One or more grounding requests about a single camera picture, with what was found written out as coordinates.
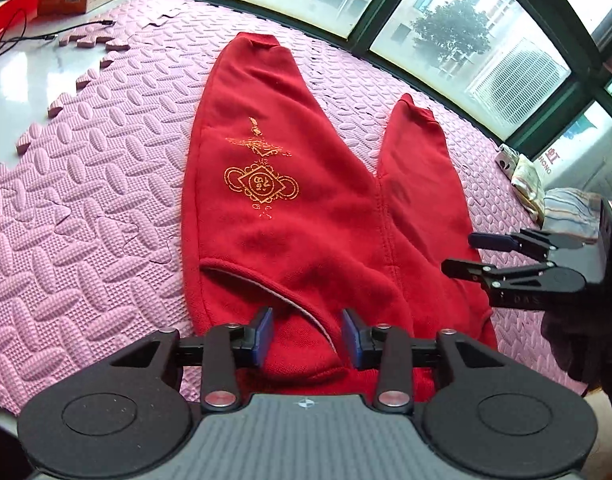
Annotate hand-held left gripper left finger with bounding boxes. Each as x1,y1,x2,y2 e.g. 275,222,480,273
108,307,275,407

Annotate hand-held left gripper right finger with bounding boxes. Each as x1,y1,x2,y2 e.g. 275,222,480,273
340,308,504,407

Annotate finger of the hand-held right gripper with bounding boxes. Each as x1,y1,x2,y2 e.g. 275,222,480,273
441,258,556,292
468,229,585,264

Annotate red pants with gold print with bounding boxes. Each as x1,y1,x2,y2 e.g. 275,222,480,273
181,31,499,403

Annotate person's right hand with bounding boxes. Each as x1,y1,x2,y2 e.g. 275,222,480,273
540,305,612,387

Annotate striped folded cloth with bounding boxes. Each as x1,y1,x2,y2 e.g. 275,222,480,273
543,187,606,244

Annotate floral folded cloth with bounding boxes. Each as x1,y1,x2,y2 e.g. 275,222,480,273
510,154,546,226

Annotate spotted white cloth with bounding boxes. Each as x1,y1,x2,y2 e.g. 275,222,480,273
496,144,520,179

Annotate white box with red print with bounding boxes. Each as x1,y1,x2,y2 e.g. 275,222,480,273
533,102,612,192

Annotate white louvered outdoor unit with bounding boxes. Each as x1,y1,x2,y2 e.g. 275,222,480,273
468,37,571,138

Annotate tree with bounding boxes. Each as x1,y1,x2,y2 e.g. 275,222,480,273
411,0,494,68

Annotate pink foam puzzle mat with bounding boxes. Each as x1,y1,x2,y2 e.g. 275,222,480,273
0,0,591,411

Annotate dark green window frame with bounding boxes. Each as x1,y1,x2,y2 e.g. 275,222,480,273
126,0,612,161

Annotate black cable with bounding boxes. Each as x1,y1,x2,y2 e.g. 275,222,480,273
0,20,117,66

